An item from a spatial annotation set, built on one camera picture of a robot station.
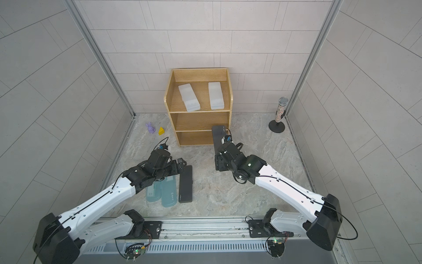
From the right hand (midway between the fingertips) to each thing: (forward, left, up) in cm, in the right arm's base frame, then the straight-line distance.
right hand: (220, 159), depth 76 cm
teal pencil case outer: (-8, +34, -13) cm, 37 cm away
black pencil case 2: (+12, 0, +5) cm, 13 cm away
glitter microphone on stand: (+31, -40, -15) cm, 53 cm away
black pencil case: (-6, +18, -14) cm, 23 cm away
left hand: (+2, +18, -5) cm, 19 cm away
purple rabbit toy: (+31, +42, -10) cm, 53 cm away
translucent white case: (+28, +14, +15) cm, 35 cm away
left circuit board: (-31, +38, -14) cm, 51 cm away
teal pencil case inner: (-8, +26, -13) cm, 30 cm away
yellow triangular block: (+31, +37, -12) cm, 49 cm away
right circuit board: (-33, -21, -18) cm, 43 cm away
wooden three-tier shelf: (+24, +9, +17) cm, 31 cm away
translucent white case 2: (+28, 0, +16) cm, 32 cm away
